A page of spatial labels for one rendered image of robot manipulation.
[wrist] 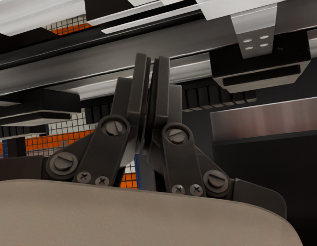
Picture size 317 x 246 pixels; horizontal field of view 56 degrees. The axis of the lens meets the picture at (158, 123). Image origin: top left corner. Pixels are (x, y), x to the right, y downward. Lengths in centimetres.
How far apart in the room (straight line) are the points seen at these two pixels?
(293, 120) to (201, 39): 29
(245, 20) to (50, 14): 17
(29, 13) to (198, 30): 26
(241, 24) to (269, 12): 3
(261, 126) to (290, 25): 28
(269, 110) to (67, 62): 42
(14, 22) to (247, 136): 23
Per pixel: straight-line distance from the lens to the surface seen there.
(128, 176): 237
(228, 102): 58
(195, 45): 47
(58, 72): 57
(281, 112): 21
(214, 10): 25
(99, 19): 24
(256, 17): 27
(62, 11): 30
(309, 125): 21
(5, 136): 84
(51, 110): 53
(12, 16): 31
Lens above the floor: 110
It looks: 3 degrees down
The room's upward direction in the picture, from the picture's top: 173 degrees clockwise
